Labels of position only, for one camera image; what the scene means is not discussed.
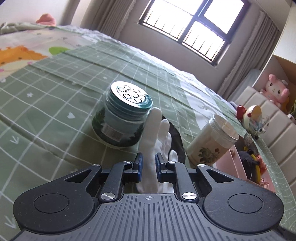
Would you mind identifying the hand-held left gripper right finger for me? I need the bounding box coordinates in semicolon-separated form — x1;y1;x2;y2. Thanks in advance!
155;152;235;202

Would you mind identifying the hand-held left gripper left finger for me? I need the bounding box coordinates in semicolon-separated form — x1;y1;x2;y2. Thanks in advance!
63;152;143;202

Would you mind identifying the white cotton glove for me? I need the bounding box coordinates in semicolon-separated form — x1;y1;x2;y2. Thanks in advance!
136;107;179;194

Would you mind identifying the pink cardboard box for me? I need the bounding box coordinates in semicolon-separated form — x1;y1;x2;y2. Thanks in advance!
212;136;277;193

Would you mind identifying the black plush toy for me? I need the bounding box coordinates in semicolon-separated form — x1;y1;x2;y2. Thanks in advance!
238;149;262;184

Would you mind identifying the pink crochet piece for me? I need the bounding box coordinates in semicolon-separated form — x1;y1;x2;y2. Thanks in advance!
255;156;267;172

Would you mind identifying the dark cloth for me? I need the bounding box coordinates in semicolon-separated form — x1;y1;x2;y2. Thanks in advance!
168;119;187;169

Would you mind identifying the green glass jar with lid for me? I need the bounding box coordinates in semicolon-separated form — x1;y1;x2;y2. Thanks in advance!
92;81;153;148

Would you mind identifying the clear jar with floral label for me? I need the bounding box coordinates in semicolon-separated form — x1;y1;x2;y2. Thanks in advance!
187;114;240;166

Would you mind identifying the green checked bedsheet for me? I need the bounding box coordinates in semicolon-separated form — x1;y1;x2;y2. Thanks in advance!
0;25;296;241

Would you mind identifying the red mushroom toy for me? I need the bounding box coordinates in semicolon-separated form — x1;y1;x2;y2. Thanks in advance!
236;105;247;121

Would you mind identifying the toy with parasol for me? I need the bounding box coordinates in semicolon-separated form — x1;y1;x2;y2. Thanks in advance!
242;105;270;140

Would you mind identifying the beige padded headboard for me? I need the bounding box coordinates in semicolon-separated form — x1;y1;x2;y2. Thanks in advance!
233;86;296;186

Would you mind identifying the pink plush bunny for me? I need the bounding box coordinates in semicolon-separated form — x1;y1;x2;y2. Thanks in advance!
259;74;291;109

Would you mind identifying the barred window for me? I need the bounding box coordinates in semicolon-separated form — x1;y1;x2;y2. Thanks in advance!
139;0;251;68

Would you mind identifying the beige curtain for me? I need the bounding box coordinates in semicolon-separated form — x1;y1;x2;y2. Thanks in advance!
80;0;153;47
218;10;282;103

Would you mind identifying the cartoon printed blanket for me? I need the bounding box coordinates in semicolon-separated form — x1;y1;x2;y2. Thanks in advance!
0;22;77;77

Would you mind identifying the pink pillow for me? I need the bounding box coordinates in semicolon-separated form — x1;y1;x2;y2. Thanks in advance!
36;13;56;26

